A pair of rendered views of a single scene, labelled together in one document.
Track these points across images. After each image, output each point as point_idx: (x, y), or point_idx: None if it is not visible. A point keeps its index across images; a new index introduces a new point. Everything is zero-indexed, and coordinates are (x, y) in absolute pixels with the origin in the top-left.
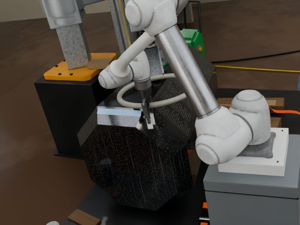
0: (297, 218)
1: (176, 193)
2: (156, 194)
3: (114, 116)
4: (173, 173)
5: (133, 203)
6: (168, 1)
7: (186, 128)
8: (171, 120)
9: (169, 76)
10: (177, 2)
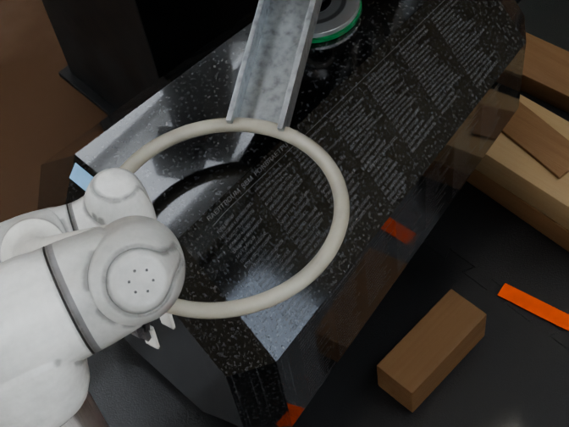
0: None
1: (240, 426)
2: (201, 395)
3: None
4: (234, 401)
5: (157, 368)
6: (38, 373)
7: (301, 302)
8: (260, 278)
9: (295, 145)
10: (90, 352)
